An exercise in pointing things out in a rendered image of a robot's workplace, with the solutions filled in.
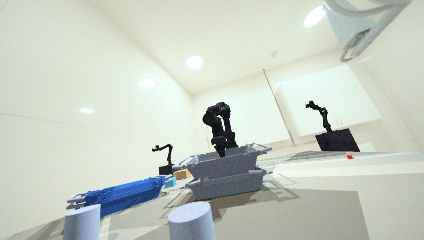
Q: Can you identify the light blue block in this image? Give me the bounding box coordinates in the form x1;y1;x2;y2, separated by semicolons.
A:
165;177;177;188

